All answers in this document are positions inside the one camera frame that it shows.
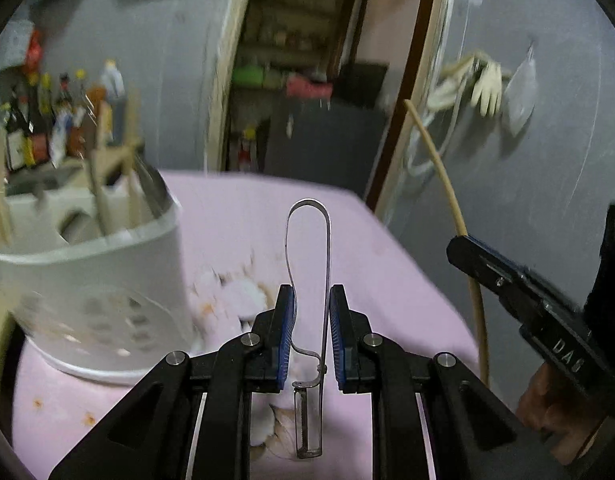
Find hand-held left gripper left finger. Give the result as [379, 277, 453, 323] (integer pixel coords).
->
[48, 284, 296, 480]

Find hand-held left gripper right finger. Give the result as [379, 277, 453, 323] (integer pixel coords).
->
[329, 284, 571, 480]

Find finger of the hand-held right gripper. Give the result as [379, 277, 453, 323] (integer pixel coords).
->
[446, 236, 555, 323]
[460, 234, 505, 262]

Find bamboo chopstick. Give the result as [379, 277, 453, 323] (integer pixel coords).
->
[403, 99, 491, 386]
[86, 105, 109, 237]
[124, 90, 144, 227]

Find metal peeler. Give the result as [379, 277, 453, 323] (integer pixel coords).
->
[285, 199, 334, 460]

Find white plastic utensil holder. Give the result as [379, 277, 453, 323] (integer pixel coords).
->
[0, 180, 203, 386]

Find person's right hand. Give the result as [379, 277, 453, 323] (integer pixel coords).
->
[515, 360, 613, 466]

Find pink floral tablecloth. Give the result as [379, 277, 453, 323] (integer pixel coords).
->
[12, 170, 481, 480]

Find hanging clear plastic bag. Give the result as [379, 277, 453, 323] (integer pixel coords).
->
[502, 45, 538, 137]

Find hanging rubber gloves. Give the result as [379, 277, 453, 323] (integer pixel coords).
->
[467, 50, 503, 116]

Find red bottle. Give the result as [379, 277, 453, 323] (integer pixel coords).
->
[238, 130, 256, 171]

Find grey cabinet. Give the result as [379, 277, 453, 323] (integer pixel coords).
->
[265, 95, 388, 193]

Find wooden door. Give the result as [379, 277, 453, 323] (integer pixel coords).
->
[362, 0, 458, 216]

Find black board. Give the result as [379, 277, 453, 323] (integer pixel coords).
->
[340, 61, 389, 108]

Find pink cloth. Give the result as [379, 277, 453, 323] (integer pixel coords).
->
[286, 75, 334, 100]

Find green box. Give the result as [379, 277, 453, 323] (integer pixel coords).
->
[232, 62, 266, 87]

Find kitchen sink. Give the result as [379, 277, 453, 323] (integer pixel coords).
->
[5, 167, 86, 196]

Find wooden shelving unit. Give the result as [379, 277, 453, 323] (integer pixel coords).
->
[238, 0, 353, 81]

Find blue and white packet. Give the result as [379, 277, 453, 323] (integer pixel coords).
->
[52, 110, 74, 163]

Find white jug with yellow cap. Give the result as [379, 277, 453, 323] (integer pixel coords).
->
[100, 60, 126, 106]

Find tall dark sauce bottle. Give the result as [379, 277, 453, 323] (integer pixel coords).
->
[28, 75, 51, 166]

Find dark soy sauce bottle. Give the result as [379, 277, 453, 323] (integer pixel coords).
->
[5, 102, 28, 171]

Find red hanging ornament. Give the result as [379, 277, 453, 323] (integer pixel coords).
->
[26, 30, 43, 73]

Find white hose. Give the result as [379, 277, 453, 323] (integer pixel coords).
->
[402, 52, 488, 177]

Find wooden door frame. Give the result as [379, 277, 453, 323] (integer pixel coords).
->
[205, 0, 261, 173]

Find white wall container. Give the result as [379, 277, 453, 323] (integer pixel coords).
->
[0, 25, 31, 68]

